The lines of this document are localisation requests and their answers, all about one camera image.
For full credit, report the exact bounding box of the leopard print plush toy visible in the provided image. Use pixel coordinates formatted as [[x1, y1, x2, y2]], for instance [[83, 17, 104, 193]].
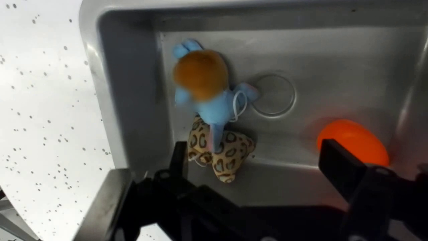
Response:
[[186, 116, 258, 185]]

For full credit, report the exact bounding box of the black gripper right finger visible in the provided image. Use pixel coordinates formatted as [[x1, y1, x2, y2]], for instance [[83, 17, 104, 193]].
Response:
[[317, 138, 428, 241]]

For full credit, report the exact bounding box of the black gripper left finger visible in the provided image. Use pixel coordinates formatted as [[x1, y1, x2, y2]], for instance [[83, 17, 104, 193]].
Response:
[[116, 140, 245, 241]]

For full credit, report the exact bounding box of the blue and brown plush toy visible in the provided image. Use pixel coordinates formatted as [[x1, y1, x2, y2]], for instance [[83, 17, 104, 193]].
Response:
[[171, 39, 261, 155]]

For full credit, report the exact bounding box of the orange plastic ball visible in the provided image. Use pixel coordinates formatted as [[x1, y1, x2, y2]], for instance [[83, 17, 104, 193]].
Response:
[[314, 118, 392, 168]]

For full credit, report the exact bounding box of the grey toy sink basin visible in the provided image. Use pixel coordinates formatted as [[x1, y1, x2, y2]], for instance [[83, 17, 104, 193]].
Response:
[[79, 0, 428, 241]]

